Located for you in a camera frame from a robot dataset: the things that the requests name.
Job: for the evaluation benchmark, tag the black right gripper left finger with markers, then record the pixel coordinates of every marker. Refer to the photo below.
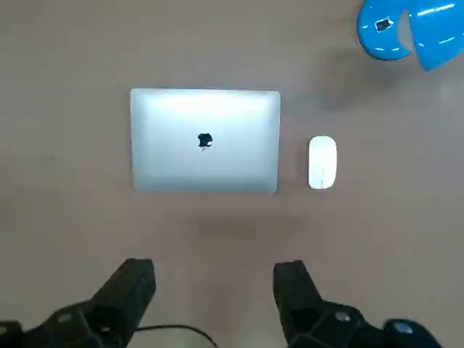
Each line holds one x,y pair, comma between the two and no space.
119,293

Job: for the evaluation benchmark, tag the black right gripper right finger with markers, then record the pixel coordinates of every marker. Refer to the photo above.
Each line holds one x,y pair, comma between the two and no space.
301,301

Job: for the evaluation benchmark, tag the white computer mouse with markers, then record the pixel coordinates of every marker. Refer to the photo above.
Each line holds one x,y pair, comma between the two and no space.
322,162

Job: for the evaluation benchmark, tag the silver MacBook laptop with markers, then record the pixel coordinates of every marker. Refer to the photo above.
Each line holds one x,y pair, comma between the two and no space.
205,141

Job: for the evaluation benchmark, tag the blue plastic open case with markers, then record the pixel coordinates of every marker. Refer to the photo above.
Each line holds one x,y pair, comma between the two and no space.
409,32

